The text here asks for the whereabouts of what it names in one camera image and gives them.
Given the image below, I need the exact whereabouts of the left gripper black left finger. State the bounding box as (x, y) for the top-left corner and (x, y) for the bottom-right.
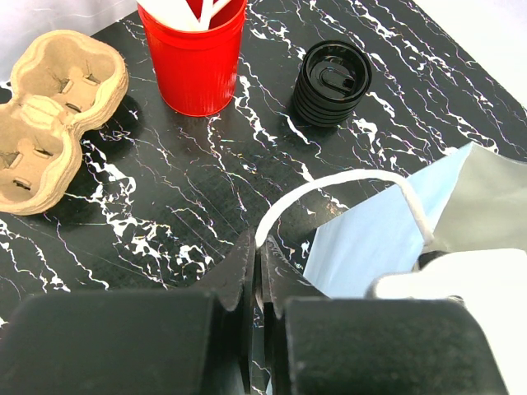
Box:
(1, 230), (255, 394)

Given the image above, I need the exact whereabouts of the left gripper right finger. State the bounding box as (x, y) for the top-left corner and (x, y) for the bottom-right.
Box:
(259, 237), (506, 394)

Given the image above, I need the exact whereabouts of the brown pulp cup carrier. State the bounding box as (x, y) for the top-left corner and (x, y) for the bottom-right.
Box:
(1, 30), (128, 216)

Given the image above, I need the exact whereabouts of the light blue paper bag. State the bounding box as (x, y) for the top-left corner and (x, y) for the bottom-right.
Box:
(254, 142), (527, 300)

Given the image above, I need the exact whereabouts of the white wrapped straw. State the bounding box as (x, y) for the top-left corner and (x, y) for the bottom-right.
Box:
(137, 0), (213, 31)

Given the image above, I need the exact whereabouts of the stack of black lids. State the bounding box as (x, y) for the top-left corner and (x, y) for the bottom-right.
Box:
(292, 40), (372, 128)

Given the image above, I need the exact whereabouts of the red straw cup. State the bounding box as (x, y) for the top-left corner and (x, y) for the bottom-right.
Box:
(138, 1), (247, 117)

